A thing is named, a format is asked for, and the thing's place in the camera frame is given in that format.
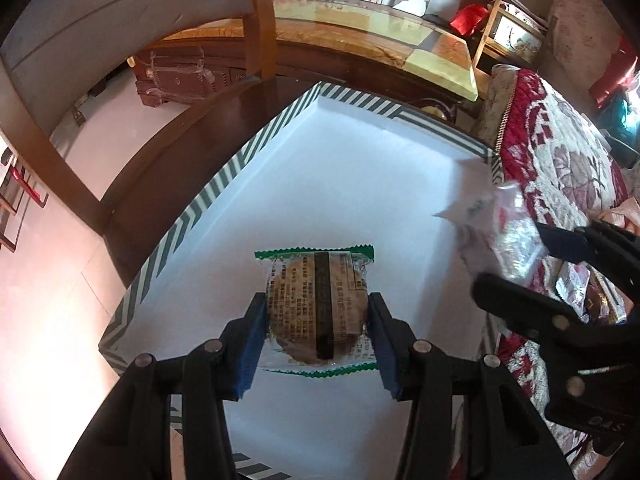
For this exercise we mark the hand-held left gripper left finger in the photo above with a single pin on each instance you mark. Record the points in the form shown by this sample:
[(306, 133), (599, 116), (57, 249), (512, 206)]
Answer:
[(252, 347)]

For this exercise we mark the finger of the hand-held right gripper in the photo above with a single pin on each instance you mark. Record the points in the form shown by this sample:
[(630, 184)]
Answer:
[(595, 242), (525, 305)]

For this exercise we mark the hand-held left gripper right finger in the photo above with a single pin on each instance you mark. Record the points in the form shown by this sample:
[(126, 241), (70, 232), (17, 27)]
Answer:
[(382, 347)]

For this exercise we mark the round cake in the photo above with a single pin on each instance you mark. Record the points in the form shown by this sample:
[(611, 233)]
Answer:
[(310, 300)]

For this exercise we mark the clear white snack packet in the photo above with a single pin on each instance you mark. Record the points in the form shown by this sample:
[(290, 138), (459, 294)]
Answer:
[(505, 230)]

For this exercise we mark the white box with striped rim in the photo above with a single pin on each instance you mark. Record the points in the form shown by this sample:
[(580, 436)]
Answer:
[(350, 185)]

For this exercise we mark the silver snack packet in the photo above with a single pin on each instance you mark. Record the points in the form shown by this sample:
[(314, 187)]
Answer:
[(574, 287)]

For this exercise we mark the red white floral blanket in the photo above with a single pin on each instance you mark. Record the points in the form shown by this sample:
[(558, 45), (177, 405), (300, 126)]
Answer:
[(565, 160)]

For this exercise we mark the teal cloth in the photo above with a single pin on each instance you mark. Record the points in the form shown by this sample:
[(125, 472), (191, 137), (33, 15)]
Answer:
[(622, 112)]

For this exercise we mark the red cloth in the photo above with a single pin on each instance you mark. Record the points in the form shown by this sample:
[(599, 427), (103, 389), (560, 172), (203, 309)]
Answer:
[(617, 70)]

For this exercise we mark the wooden folding rack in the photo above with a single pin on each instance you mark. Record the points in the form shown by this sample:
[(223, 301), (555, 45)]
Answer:
[(515, 35)]

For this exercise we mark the red bag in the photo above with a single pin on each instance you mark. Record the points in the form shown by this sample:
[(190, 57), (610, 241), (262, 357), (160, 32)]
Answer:
[(469, 19)]

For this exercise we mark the brown studded wooden chest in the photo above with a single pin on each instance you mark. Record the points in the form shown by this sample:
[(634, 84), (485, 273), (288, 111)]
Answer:
[(175, 77)]

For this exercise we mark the wooden chair with grey back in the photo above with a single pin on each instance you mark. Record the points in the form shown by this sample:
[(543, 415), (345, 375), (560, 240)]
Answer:
[(260, 35)]

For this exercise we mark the wooden sideboard with glass top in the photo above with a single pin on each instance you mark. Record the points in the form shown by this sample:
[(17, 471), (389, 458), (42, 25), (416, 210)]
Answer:
[(350, 25)]

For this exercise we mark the dark red wall frame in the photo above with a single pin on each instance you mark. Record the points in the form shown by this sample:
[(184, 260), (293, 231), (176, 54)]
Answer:
[(20, 180)]

